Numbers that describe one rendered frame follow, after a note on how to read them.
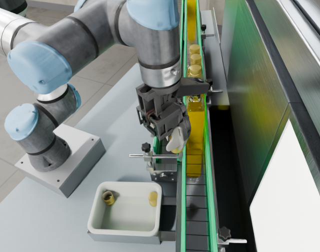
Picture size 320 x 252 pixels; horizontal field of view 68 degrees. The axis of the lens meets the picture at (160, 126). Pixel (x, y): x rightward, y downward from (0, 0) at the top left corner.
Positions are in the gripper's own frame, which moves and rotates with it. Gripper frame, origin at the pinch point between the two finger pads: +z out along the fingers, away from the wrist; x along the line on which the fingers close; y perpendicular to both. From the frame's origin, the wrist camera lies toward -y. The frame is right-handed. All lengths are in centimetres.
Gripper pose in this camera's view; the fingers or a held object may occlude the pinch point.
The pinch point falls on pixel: (176, 139)
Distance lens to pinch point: 60.4
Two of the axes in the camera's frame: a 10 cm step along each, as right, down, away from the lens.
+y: -7.6, 5.2, -3.9
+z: 1.1, 6.9, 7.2
